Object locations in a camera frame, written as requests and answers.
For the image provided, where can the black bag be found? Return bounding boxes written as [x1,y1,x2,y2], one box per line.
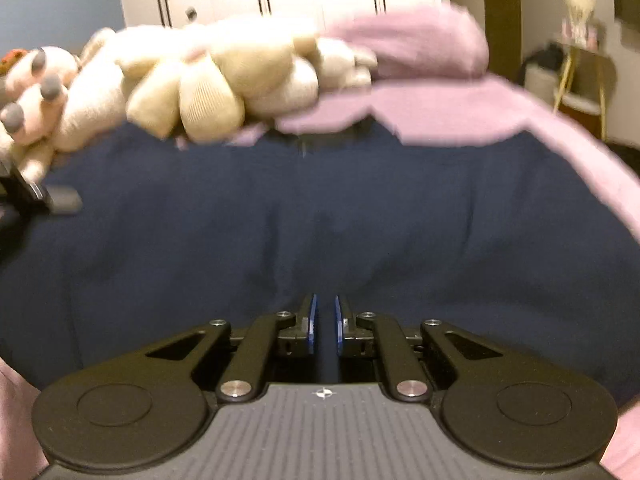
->
[529,42,567,70]

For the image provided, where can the navy blue garment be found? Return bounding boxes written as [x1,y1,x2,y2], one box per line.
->
[0,119,640,408]
[0,79,640,480]

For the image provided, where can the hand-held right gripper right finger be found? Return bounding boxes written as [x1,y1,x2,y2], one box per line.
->
[333,294,504,404]

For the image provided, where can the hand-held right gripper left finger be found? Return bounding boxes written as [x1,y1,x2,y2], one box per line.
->
[143,293,319,404]

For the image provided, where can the dried flower bouquet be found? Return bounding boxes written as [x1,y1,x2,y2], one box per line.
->
[560,0,599,44]

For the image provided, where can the large white plush toy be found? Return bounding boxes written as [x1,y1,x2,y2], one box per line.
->
[0,27,132,182]

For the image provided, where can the white side table gold legs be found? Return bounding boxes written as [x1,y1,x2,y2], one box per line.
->
[549,39,620,142]

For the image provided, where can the red ladybug plush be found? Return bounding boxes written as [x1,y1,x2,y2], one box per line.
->
[0,48,32,77]

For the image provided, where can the dark wooden frame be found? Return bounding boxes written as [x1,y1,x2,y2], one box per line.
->
[480,0,524,87]

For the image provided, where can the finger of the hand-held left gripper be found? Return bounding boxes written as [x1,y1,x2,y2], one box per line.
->
[7,162,84,216]

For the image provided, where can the white basket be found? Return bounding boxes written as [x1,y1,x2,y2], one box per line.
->
[524,66,565,107]

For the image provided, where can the small white plush toy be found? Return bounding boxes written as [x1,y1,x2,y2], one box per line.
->
[299,37,379,107]

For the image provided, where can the pink plush with grey tips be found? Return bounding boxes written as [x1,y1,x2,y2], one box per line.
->
[0,45,82,145]

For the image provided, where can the purple pillow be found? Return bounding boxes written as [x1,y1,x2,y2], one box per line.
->
[324,4,491,82]

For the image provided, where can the cream flower plush cushion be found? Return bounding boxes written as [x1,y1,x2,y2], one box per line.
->
[117,17,322,144]

